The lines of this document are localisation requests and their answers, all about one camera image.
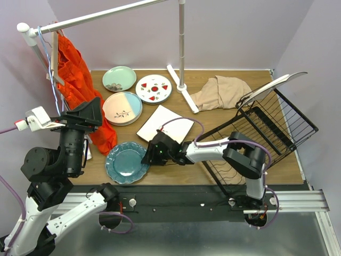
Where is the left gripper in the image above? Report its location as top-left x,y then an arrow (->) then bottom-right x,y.
48,95 -> 104,174

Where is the teal round plate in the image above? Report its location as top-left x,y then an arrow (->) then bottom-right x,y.
105,142 -> 150,185

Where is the cream and teal plate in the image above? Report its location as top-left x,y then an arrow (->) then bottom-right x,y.
102,92 -> 143,126

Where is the large square green plate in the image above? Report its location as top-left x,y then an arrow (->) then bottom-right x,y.
136,104 -> 195,145

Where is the green round plate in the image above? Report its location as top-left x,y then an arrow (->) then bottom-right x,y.
102,66 -> 136,92

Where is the white blue rimmed plate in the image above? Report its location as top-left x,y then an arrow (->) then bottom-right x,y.
135,74 -> 173,102

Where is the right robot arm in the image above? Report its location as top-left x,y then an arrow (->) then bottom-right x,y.
141,130 -> 272,210

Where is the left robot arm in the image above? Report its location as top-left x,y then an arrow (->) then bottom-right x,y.
1,97 -> 119,255

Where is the white clothes rack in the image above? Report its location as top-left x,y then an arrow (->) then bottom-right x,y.
17,1 -> 199,114

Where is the orange garment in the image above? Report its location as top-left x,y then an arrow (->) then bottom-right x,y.
57,34 -> 117,155

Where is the wooden clip hanger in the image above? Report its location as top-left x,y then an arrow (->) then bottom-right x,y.
50,29 -> 64,86

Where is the beige cloth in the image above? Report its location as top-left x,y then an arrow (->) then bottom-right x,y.
190,75 -> 251,111

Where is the black mounting rail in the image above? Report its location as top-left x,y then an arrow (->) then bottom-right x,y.
87,183 -> 275,223

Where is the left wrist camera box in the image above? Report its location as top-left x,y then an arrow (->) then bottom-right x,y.
14,106 -> 65,132

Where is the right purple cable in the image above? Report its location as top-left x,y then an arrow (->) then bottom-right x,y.
159,117 -> 280,230

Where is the blue wire hanger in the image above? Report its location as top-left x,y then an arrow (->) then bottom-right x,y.
37,26 -> 64,116

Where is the black wire dish rack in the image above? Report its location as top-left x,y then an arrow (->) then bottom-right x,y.
197,87 -> 319,197

